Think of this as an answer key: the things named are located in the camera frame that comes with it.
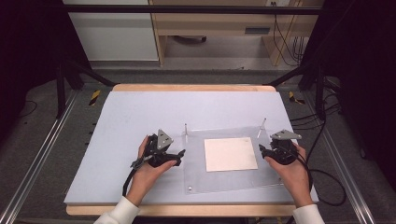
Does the yellow black tape strip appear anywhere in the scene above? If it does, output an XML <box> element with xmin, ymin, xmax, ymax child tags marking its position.
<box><xmin>88</xmin><ymin>89</ymin><xmax>103</xmax><ymax>107</ymax></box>
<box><xmin>288</xmin><ymin>91</ymin><xmax>306</xmax><ymax>105</ymax></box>

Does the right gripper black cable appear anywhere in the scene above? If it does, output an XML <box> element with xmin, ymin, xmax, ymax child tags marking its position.
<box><xmin>292</xmin><ymin>148</ymin><xmax>314</xmax><ymax>192</ymax></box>

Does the grey desk label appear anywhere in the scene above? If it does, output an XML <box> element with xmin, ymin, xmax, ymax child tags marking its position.
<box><xmin>244</xmin><ymin>26</ymin><xmax>272</xmax><ymax>35</ymax></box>

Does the person's left hand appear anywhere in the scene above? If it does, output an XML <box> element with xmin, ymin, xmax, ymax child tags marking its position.
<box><xmin>132</xmin><ymin>135</ymin><xmax>178</xmax><ymax>191</ymax></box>

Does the clear acrylic picture frame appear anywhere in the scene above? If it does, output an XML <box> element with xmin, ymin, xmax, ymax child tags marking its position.
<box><xmin>181</xmin><ymin>117</ymin><xmax>286</xmax><ymax>195</ymax></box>

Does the looped black floor cable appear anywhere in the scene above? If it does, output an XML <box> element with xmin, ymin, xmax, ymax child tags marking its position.
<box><xmin>306</xmin><ymin>120</ymin><xmax>347</xmax><ymax>207</ymax></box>

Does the white cabinet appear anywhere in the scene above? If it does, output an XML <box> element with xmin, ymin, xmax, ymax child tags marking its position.
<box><xmin>62</xmin><ymin>0</ymin><xmax>160</xmax><ymax>63</ymax></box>

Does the black metal stand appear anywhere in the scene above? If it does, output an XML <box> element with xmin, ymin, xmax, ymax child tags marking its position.
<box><xmin>55</xmin><ymin>58</ymin><xmax>117</xmax><ymax>119</ymax></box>
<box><xmin>267</xmin><ymin>59</ymin><xmax>329</xmax><ymax>121</ymax></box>

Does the person's right hand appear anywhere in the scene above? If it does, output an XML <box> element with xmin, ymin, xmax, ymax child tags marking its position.
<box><xmin>264</xmin><ymin>143</ymin><xmax>313</xmax><ymax>196</ymax></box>

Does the painting print card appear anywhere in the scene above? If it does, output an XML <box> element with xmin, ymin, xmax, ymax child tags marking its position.
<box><xmin>204</xmin><ymin>136</ymin><xmax>260</xmax><ymax>173</ymax></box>

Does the black horizontal frame bar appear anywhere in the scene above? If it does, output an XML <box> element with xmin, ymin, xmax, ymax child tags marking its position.
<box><xmin>62</xmin><ymin>4</ymin><xmax>325</xmax><ymax>15</ymax></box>

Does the straight black floor cable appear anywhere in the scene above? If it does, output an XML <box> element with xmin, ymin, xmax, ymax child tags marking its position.
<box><xmin>289</xmin><ymin>102</ymin><xmax>342</xmax><ymax>123</ymax></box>

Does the black curved object under desk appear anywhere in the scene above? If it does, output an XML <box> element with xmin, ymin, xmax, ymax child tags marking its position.
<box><xmin>172</xmin><ymin>35</ymin><xmax>208</xmax><ymax>45</ymax></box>

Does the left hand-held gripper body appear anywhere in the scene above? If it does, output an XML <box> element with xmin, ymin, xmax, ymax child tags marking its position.
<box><xmin>130</xmin><ymin>129</ymin><xmax>175</xmax><ymax>169</ymax></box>

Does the black hanging cable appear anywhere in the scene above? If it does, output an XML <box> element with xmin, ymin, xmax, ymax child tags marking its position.
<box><xmin>272</xmin><ymin>2</ymin><xmax>301</xmax><ymax>67</ymax></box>

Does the black curtain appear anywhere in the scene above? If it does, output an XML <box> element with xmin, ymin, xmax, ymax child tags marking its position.
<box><xmin>0</xmin><ymin>0</ymin><xmax>92</xmax><ymax>139</ymax></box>
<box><xmin>301</xmin><ymin>0</ymin><xmax>396</xmax><ymax>189</ymax></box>

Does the thin black floor cable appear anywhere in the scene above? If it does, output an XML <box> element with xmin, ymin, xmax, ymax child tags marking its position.
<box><xmin>18</xmin><ymin>100</ymin><xmax>38</xmax><ymax>119</ymax></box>

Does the pale blue table mat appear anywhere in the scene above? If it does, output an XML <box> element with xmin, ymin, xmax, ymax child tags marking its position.
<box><xmin>64</xmin><ymin>90</ymin><xmax>320</xmax><ymax>206</ymax></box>

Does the light wooden desk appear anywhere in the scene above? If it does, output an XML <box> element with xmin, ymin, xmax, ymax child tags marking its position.
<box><xmin>148</xmin><ymin>0</ymin><xmax>325</xmax><ymax>67</ymax></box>

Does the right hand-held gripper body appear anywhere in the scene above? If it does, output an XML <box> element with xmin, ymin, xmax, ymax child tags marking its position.
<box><xmin>269</xmin><ymin>129</ymin><xmax>303</xmax><ymax>166</ymax></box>

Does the yellow hanging cable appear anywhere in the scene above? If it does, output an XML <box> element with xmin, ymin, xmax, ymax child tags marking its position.
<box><xmin>274</xmin><ymin>0</ymin><xmax>304</xmax><ymax>66</ymax></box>

